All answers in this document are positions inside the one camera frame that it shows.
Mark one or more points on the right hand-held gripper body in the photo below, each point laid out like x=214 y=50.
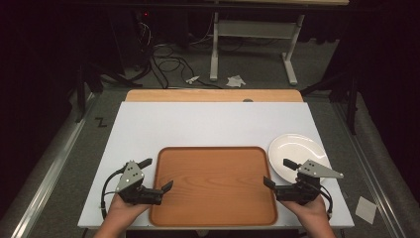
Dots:
x=307 y=190

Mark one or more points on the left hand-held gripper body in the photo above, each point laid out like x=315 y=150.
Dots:
x=132 y=185

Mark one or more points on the white plate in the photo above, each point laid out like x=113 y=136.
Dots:
x=294 y=148

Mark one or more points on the brown wooden tray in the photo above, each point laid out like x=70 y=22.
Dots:
x=213 y=185

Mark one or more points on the person's right hand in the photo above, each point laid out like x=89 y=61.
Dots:
x=310 y=210

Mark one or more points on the person's left hand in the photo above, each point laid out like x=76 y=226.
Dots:
x=124 y=211

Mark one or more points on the white paper square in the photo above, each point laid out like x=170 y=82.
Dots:
x=366 y=210

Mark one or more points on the white table board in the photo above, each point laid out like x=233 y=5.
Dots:
x=198 y=125

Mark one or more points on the grey table grommet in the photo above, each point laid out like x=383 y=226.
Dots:
x=247 y=100

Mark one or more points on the black metal stand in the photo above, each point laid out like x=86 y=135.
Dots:
x=352 y=105
x=81 y=95

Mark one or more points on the wooden table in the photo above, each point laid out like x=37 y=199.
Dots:
x=198 y=95

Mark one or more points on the small white floor scrap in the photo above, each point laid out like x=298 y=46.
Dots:
x=192 y=79

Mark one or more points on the crumpled white paper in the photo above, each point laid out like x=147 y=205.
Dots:
x=235 y=81

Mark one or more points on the white-framed desk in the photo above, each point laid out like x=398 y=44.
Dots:
x=254 y=29

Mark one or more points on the metal floor rail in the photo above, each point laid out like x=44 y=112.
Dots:
x=49 y=178
x=366 y=162

